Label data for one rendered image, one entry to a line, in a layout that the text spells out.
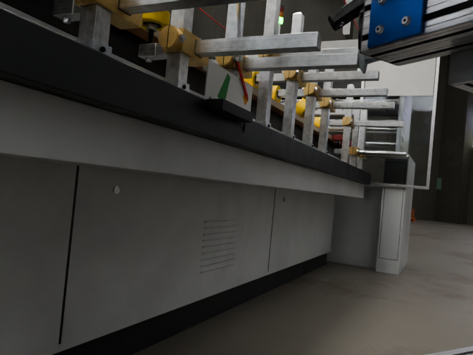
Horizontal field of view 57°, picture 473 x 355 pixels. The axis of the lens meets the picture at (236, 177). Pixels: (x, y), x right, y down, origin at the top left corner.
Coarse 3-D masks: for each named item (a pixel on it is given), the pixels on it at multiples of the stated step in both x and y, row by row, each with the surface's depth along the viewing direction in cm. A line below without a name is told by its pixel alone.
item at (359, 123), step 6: (330, 120) 261; (336, 120) 260; (354, 120) 255; (360, 120) 254; (366, 120) 252; (372, 120) 251; (360, 126) 256; (366, 126) 254; (372, 126) 252; (378, 126) 250; (384, 126) 248; (390, 126) 247; (396, 126) 245; (402, 126) 244
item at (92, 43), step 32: (0, 32) 55; (32, 32) 59; (0, 64) 55; (32, 64) 59; (64, 64) 64; (96, 64) 70; (64, 96) 69; (96, 96) 70; (128, 96) 77; (160, 96) 85; (192, 96) 95; (192, 128) 96; (224, 128) 110; (256, 128) 128; (288, 160) 157; (320, 160) 193
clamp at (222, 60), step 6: (216, 60) 116; (222, 60) 115; (228, 60) 114; (222, 66) 117; (228, 66) 116; (234, 66) 116; (240, 66) 119; (246, 72) 122; (252, 72) 126; (240, 78) 127; (246, 78) 126
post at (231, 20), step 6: (228, 6) 119; (234, 6) 118; (228, 12) 118; (234, 12) 118; (228, 18) 118; (234, 18) 118; (228, 24) 118; (234, 24) 117; (228, 30) 118; (234, 30) 117; (228, 36) 118; (234, 36) 117; (234, 72) 117
